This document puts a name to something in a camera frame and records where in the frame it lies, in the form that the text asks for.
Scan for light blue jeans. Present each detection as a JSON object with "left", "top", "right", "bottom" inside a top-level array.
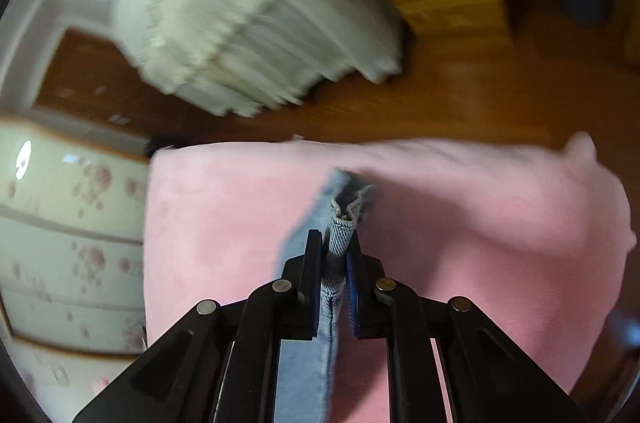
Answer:
[{"left": 272, "top": 168, "right": 376, "bottom": 423}]

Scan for pink blanket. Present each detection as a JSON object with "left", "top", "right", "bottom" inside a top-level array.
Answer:
[{"left": 142, "top": 133, "right": 638, "bottom": 423}]

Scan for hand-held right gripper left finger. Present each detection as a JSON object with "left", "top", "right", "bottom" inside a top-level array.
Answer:
[{"left": 72, "top": 229, "right": 322, "bottom": 423}]

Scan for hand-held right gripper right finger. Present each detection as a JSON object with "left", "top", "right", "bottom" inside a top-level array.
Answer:
[{"left": 344, "top": 237, "right": 592, "bottom": 423}]

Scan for white lace cloth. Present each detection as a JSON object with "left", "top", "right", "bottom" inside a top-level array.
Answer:
[{"left": 107, "top": 0, "right": 406, "bottom": 118}]

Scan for cream floral drawer cabinet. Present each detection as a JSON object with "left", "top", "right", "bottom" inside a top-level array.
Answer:
[{"left": 0, "top": 118, "right": 151, "bottom": 404}]

